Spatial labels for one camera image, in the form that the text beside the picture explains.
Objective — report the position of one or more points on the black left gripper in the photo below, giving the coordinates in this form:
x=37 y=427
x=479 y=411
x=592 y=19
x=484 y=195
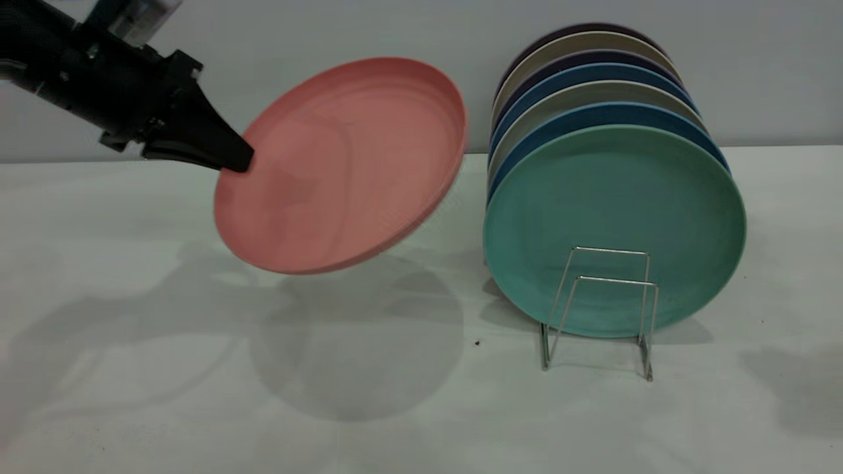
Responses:
x=125 y=92

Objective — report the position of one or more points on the pink plastic plate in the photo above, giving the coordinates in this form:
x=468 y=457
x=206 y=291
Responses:
x=349 y=164

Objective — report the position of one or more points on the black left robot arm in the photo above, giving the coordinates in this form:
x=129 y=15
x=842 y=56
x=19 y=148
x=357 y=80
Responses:
x=23 y=36

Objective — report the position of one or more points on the beige plastic plate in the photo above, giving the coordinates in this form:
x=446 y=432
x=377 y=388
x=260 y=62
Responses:
x=579 y=96
x=579 y=42

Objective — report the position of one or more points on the blue plastic plate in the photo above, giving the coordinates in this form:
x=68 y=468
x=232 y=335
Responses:
x=579 y=74
x=593 y=118

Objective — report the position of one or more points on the dark purple plastic plate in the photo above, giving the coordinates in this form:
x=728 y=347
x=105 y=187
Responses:
x=579 y=28
x=579 y=58

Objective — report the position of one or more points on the green plastic plate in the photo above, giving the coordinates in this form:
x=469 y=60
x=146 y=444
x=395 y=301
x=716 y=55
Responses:
x=612 y=197

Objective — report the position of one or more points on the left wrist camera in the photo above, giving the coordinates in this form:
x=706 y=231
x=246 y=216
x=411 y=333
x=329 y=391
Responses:
x=141 y=16

